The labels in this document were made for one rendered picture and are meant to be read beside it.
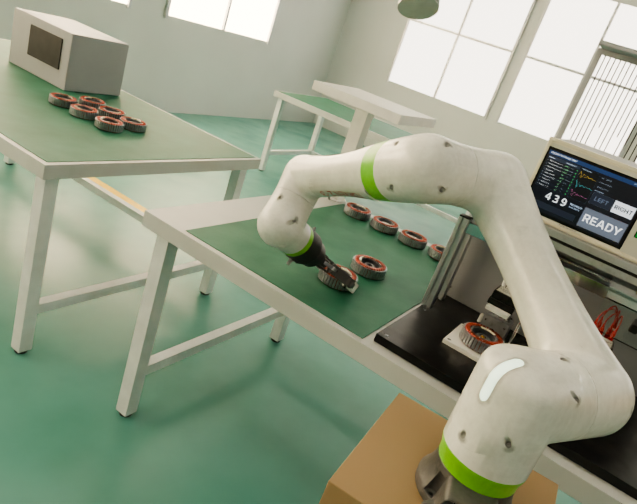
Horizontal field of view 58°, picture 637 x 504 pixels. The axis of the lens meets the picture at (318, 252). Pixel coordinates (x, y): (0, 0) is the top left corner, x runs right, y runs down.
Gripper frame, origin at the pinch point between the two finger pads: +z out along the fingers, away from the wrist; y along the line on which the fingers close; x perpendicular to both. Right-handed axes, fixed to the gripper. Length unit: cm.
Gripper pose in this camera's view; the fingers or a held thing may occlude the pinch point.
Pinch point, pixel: (337, 276)
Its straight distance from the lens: 162.5
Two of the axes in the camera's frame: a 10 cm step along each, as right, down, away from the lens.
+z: 4.2, 3.8, 8.2
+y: 6.8, 4.6, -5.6
